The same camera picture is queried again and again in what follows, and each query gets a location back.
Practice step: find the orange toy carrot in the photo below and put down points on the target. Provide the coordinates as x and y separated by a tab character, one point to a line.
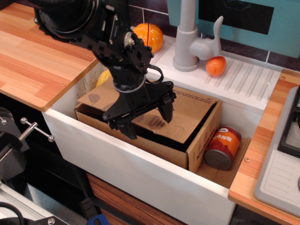
216	66

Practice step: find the black chalkboard panel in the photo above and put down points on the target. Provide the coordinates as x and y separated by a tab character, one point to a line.
238	14

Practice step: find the grey toy stove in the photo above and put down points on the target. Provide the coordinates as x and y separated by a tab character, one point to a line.
279	180

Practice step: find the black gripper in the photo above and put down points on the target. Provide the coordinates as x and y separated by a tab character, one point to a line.
134	104

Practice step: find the brown cardboard box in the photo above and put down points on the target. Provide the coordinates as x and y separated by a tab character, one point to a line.
183	141

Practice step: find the orange beans can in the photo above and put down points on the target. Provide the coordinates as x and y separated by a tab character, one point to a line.
223	147

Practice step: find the yellow toy corn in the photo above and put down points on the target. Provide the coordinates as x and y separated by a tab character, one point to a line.
103	77

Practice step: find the white toy sink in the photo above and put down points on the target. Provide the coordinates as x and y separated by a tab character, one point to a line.
167	179

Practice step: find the blue clamp handle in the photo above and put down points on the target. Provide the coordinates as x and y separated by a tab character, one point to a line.
100	219

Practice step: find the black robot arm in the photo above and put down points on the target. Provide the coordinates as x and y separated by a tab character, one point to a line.
103	27

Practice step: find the silver cabinet handle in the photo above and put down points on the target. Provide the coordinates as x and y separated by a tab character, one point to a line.
31	127

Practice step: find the grey toy faucet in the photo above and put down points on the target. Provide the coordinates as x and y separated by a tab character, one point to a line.
190	49

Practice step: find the aluminium frame rail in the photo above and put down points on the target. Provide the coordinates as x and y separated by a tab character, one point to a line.
15	209

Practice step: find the black clamp mount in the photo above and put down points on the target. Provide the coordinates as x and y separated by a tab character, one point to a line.
12	157

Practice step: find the orange toy pumpkin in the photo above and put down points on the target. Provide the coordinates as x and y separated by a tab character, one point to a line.
151	35

